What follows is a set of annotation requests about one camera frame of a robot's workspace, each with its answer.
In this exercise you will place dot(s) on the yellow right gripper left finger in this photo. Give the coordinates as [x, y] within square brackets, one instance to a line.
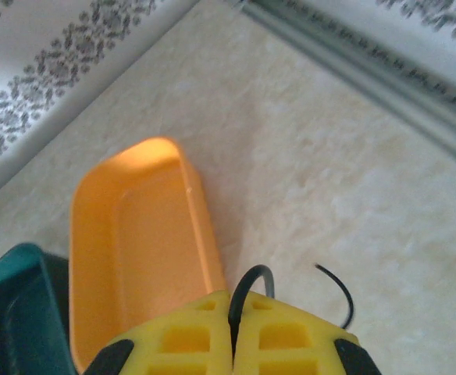
[181, 340]

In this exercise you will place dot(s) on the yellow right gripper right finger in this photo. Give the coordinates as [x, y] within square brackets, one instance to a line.
[290, 343]

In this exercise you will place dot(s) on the orange plastic tray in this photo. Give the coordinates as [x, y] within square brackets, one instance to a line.
[146, 234]

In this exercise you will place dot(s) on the teal plastic tray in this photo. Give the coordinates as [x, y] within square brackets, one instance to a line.
[17, 312]

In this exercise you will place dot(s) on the aluminium side frame rail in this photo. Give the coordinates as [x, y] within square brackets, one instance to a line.
[368, 70]

